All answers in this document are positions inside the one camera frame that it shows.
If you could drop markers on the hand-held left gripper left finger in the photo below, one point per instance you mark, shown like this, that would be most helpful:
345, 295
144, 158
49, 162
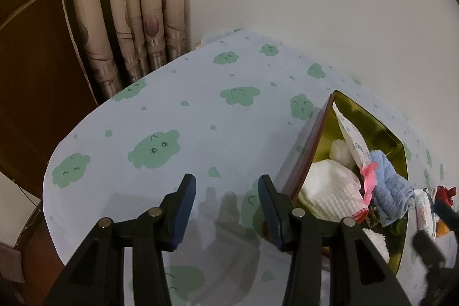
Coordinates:
183, 212

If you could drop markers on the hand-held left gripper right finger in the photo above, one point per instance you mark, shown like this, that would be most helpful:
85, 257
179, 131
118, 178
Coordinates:
272, 216

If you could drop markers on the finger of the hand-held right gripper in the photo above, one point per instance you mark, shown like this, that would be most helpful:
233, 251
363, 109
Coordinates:
430, 254
446, 212

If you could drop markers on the orange toy duck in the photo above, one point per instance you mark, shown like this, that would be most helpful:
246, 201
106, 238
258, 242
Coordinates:
443, 229

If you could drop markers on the red satin cloth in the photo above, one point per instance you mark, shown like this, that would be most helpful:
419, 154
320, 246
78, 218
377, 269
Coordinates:
446, 193

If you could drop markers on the small white printed packet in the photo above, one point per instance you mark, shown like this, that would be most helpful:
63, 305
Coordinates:
425, 211

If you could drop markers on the white fluffy cloth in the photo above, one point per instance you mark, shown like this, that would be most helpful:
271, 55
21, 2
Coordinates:
376, 241

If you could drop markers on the blue towel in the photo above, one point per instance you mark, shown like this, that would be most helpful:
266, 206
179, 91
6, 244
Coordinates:
389, 191

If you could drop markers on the white glove with red trim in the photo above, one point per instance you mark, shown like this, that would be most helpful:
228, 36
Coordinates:
333, 191

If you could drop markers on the dark patterned fabric piece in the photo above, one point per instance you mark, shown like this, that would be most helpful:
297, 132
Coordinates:
373, 216

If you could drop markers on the white cotton ball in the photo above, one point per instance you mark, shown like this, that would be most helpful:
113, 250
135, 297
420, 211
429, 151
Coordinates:
339, 150

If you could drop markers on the plastic packet with pink ribbon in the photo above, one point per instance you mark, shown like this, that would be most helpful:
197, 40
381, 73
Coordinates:
355, 144

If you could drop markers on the gold tin box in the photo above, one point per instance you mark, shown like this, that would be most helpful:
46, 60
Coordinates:
373, 126

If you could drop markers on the blue tablecloth with green clouds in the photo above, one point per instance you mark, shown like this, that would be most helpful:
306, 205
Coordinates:
200, 119

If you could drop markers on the brown wooden cabinet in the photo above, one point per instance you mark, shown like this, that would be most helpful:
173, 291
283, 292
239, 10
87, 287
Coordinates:
36, 76

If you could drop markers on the beige leaf-print curtain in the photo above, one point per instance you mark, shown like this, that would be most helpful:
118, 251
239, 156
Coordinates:
143, 5

